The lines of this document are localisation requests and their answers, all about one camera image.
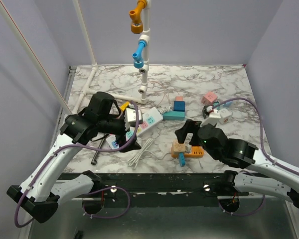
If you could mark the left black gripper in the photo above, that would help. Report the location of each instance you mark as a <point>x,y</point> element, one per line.
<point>121,139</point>

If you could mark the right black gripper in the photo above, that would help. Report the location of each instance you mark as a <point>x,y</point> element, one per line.
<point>189,126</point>

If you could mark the wooden cube socket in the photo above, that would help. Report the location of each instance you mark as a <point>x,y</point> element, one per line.
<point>177,148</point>

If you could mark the light blue plug adapter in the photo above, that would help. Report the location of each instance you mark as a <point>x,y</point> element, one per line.
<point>181,158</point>

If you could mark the yellow cube socket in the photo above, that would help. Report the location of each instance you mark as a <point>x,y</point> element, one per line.
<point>124,105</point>

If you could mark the pink cube socket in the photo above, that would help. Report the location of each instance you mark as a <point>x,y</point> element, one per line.
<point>209,98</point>

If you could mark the white tiger cube socket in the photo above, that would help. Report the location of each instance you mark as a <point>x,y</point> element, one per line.
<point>225,115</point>

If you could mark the small light blue plug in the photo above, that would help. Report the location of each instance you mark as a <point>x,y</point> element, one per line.
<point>227,104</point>

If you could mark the dark green tiger cube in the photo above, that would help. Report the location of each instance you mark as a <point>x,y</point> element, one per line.
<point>205,111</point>

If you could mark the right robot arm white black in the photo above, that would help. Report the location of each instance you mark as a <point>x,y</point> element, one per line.
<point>278,178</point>

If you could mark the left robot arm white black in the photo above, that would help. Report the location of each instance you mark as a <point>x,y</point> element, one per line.
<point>38,195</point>

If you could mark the dark blue cube socket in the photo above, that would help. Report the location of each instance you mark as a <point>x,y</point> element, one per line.
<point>179,106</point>

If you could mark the salmon plug on blue cube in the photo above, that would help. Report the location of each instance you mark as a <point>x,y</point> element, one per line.
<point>179,98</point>

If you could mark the orange power strip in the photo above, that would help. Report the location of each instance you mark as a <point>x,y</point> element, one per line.
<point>193,152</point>

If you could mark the teal USB power strip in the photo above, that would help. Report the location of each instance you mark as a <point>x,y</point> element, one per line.
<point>173,115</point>

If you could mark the white long power strip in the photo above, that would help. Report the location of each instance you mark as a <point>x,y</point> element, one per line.
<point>150,119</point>

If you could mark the blue valve fitting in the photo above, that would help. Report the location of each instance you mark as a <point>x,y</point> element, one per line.
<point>137,55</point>

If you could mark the orange valve fitting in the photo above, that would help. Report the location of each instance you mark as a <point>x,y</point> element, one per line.
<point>135,16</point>

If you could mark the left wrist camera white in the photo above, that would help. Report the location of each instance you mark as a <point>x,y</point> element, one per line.
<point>130,115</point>

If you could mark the dark metal T-handle tool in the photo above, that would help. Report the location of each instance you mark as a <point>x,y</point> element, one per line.
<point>95,157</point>

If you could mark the black mounting rail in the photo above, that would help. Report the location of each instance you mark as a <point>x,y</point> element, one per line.
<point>152,190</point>

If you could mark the white PVC pipe frame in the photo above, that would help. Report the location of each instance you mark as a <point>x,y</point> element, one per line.
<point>145,35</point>

